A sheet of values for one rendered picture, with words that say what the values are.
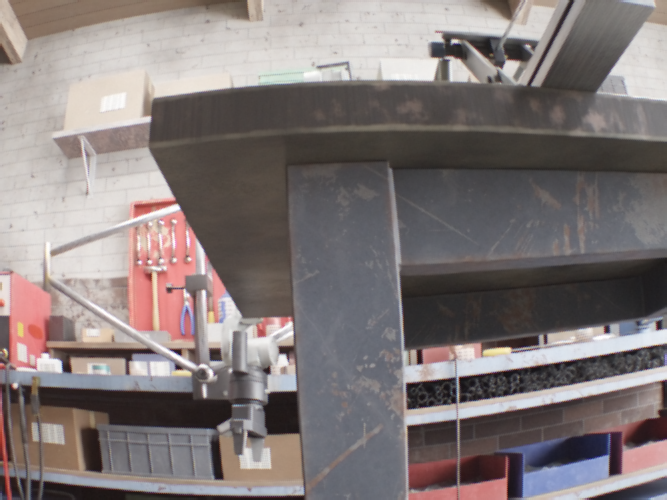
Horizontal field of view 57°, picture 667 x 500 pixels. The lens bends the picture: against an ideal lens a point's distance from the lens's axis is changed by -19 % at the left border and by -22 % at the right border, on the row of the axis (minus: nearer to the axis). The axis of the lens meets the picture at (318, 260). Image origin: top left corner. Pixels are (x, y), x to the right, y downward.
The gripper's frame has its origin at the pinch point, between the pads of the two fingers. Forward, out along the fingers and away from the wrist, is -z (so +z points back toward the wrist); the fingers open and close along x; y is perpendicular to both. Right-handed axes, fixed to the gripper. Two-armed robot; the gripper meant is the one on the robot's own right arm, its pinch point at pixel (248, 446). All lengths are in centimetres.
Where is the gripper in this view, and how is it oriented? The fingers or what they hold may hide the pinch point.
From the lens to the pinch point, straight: 165.0
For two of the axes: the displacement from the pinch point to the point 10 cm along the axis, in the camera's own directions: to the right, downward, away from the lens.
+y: 9.6, -1.1, -2.6
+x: -2.9, -3.9, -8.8
